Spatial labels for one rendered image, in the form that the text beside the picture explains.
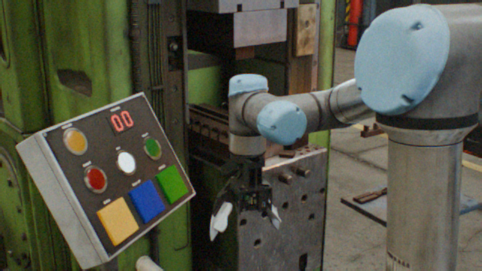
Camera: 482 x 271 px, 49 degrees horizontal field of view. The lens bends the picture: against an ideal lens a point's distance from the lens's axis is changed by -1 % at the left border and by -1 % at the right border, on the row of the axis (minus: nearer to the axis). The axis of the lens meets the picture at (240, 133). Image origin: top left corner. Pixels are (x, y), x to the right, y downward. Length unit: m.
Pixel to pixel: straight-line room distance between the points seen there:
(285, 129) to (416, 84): 0.39
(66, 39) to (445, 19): 1.37
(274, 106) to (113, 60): 0.63
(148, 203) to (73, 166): 0.19
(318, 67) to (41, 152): 1.17
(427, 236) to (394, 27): 0.24
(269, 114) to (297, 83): 0.97
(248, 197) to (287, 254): 0.74
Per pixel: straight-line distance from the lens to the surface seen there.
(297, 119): 0.93
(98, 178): 1.10
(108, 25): 1.43
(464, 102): 0.62
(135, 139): 1.22
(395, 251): 0.69
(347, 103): 0.93
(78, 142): 1.10
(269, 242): 1.71
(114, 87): 1.46
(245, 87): 1.01
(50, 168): 1.07
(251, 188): 1.06
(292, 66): 1.85
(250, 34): 1.51
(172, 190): 1.24
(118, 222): 1.10
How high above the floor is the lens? 1.51
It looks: 19 degrees down
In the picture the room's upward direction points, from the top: straight up
